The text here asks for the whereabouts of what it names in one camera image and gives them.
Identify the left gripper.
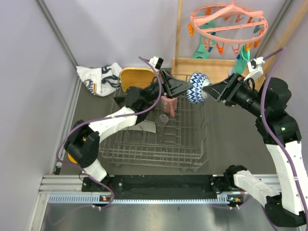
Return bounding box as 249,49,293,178
141,69,194,106

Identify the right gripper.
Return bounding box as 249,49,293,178
202,72,268,117

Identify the pink ceramic mug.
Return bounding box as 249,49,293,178
160,96,178,117

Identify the blue white patterned bowl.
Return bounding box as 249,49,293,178
186,72,211,104

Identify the clear glass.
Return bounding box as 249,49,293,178
156,114,169,131

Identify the yellow woven-pattern plate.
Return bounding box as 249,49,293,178
119,67,156,92

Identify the white square plate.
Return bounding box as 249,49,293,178
123,120,156,133

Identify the black floral square plate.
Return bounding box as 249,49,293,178
114,96,125,108

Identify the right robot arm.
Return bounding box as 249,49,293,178
202,74,308,227

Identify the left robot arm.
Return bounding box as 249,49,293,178
64,70,193,191

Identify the teal patterned sock front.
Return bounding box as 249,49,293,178
228,45,250,76

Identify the teal patterned sock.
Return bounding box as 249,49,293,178
192,20,216,59
228,45,250,76

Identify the teal patterned sock back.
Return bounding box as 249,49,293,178
192,20,216,59

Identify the pink round clothes hanger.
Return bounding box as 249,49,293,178
188,0,269,56

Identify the white printed cloth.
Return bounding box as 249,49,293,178
76,63,122,97

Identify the yellow bowl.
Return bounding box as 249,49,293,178
67,153,78,164

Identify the wooden tray frame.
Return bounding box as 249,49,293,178
172,0,308,83

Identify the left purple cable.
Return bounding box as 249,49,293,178
55,56,162,210

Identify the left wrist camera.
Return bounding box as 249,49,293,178
149,56,164,70

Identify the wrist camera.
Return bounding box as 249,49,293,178
149,56,164,70
244,56,265,81

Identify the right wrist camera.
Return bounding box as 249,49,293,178
244,56,265,81

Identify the grey wire dish rack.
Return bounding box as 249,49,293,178
99,95,208,170

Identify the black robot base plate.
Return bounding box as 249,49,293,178
81,174,255,200

